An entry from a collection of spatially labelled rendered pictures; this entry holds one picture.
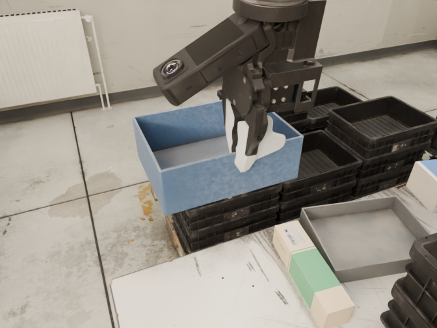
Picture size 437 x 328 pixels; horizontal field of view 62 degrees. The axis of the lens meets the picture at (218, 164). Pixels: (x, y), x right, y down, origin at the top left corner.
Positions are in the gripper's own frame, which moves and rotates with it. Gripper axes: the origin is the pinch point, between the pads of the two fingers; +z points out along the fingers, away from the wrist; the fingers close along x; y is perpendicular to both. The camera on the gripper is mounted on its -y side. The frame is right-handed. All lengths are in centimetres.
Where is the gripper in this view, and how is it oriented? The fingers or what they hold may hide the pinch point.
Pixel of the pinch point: (236, 162)
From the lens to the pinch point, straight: 46.1
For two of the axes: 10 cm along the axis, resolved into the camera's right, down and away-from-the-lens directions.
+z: -0.3, 7.6, 6.5
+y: 9.3, -2.1, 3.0
